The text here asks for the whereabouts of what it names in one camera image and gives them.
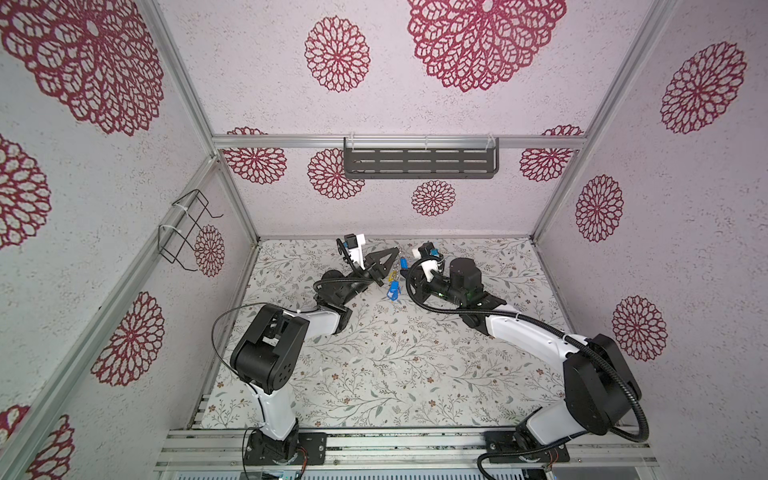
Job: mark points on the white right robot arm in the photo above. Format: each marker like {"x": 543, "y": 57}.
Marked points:
{"x": 601, "y": 395}

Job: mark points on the black wire wall rack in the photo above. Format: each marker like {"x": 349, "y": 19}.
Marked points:
{"x": 192, "y": 242}

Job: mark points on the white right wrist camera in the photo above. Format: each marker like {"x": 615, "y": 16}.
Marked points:
{"x": 434, "y": 262}

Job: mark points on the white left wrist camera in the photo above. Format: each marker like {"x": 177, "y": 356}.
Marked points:
{"x": 352, "y": 250}

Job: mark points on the grey slotted wall shelf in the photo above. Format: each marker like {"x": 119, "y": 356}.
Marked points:
{"x": 424, "y": 163}

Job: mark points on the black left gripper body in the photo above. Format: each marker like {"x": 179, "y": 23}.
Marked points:
{"x": 373, "y": 273}

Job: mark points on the keyring bunch with blue tags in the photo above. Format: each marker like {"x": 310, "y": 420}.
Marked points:
{"x": 394, "y": 288}

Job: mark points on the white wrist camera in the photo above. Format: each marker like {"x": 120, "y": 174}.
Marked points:
{"x": 434, "y": 262}
{"x": 352, "y": 250}

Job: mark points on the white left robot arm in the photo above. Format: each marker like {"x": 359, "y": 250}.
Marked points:
{"x": 267, "y": 354}

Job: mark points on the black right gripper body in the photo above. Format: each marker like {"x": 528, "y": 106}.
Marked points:
{"x": 440, "y": 288}

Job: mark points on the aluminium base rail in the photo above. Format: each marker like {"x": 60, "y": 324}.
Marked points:
{"x": 418, "y": 453}

